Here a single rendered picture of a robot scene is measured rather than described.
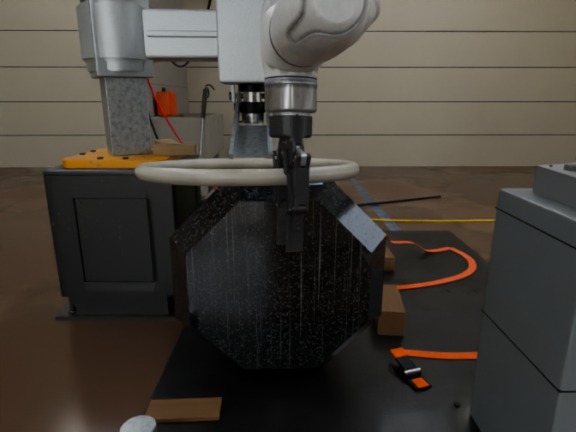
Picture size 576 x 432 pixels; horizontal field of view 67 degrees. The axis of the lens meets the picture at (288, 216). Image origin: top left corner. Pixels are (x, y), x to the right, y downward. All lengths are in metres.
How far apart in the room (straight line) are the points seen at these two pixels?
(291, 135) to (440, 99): 6.54
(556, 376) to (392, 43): 6.18
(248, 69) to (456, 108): 5.98
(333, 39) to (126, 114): 1.81
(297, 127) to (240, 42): 0.83
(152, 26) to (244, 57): 0.83
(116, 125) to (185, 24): 0.58
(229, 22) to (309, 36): 0.99
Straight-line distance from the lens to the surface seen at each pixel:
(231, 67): 1.52
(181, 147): 2.22
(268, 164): 1.19
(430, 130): 7.20
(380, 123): 6.98
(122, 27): 2.23
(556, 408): 1.28
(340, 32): 0.56
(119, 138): 2.29
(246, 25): 1.54
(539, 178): 1.38
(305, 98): 0.73
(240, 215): 1.46
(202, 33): 2.22
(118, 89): 2.28
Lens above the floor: 1.06
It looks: 15 degrees down
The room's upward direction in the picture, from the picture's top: straight up
